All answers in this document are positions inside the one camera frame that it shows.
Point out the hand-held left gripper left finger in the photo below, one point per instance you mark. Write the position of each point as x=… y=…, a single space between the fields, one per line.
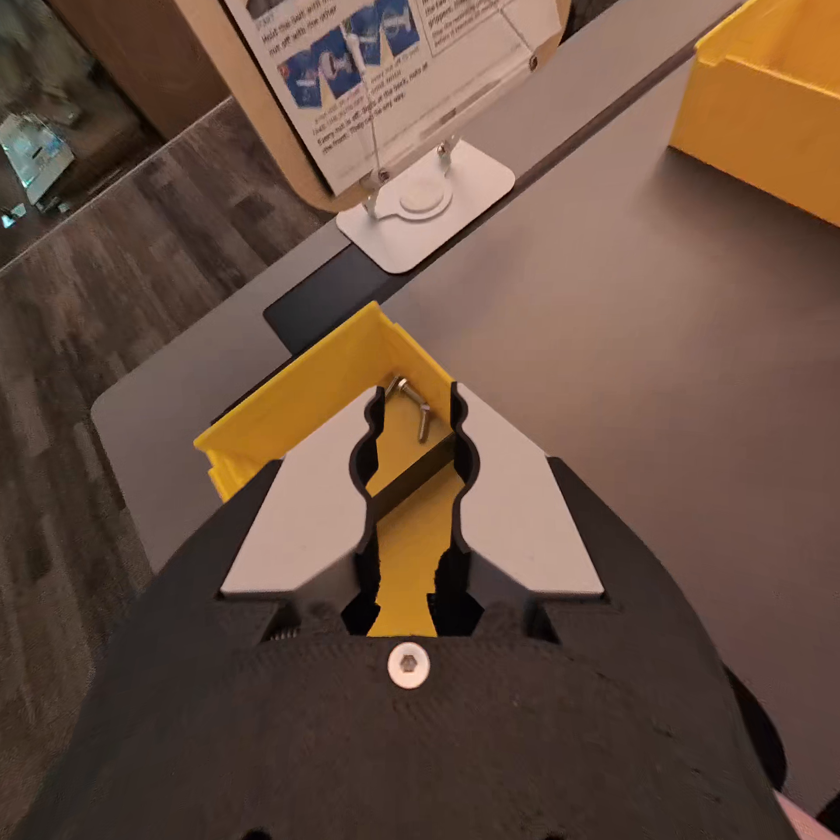
x=308 y=518

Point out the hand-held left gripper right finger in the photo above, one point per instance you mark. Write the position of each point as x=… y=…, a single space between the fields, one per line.
x=518 y=518

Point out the yellow bin with black divider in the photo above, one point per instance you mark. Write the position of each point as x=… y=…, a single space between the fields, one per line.
x=295 y=400

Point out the silver bolt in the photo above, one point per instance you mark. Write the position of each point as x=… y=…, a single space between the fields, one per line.
x=423 y=423
x=396 y=386

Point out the black bin divider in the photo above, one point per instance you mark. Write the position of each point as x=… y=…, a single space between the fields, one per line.
x=407 y=482

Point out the white metal sign base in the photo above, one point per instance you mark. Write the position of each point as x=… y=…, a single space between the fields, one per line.
x=420 y=216

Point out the clear plastic packaging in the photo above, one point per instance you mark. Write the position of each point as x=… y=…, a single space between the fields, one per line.
x=36 y=157

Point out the printed instruction sheet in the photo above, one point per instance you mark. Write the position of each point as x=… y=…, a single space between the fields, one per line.
x=394 y=72

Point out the large yellow bin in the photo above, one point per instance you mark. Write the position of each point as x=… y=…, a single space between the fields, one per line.
x=761 y=118

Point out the brown wooden cabinet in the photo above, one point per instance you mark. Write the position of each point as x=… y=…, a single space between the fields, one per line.
x=151 y=59

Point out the black table bracket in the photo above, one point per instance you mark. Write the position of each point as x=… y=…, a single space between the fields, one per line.
x=328 y=298

